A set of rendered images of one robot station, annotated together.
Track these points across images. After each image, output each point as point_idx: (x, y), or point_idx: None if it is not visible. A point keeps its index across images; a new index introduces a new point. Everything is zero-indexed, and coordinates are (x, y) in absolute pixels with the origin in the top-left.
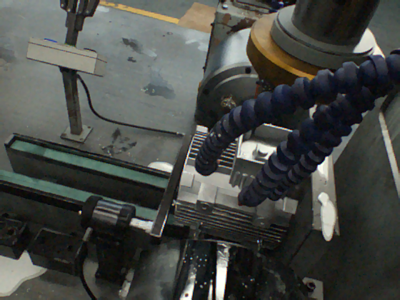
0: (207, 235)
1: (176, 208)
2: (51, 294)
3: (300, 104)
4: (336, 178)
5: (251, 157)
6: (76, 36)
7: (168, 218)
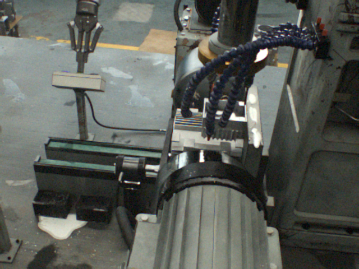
0: None
1: (171, 157)
2: (94, 235)
3: (213, 66)
4: (275, 134)
5: None
6: (83, 66)
7: None
